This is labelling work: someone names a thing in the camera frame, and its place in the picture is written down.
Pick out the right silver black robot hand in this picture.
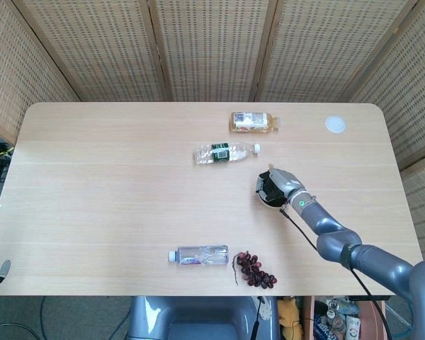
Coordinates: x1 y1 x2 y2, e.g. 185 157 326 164
258 168 307 206

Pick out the cup of dark coffee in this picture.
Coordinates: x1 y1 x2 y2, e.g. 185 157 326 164
255 171 290 209

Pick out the orange juice bottle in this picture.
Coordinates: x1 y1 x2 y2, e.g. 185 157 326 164
229 111 283 134

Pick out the clear bottle with green label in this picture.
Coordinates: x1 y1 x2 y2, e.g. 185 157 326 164
193 142 262 166

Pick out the white round table cap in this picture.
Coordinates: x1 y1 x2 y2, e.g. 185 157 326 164
324 115 349 135

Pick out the dark red grape bunch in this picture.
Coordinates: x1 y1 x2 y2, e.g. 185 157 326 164
232 250 279 288

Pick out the clear Ganten water bottle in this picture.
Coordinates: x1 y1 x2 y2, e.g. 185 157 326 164
168 244 230 266

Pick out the yellow soft object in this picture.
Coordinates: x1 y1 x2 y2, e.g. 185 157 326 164
278 296 304 340

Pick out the brown wooden storage box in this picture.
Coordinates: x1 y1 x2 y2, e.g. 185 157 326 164
302 295 390 340

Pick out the woven bamboo folding screen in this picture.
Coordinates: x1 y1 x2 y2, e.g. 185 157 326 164
0 0 425 263

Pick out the blue printed packet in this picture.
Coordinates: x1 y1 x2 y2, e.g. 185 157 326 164
313 313 332 340

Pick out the white cosmetic tube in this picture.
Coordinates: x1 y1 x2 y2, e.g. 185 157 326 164
345 316 362 339

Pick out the grey robot torso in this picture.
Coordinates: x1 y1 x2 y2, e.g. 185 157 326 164
127 295 281 340

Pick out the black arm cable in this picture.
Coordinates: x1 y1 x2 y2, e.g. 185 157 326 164
279 207 389 340

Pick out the white perforated bracket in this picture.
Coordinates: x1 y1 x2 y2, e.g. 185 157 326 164
257 296 274 322

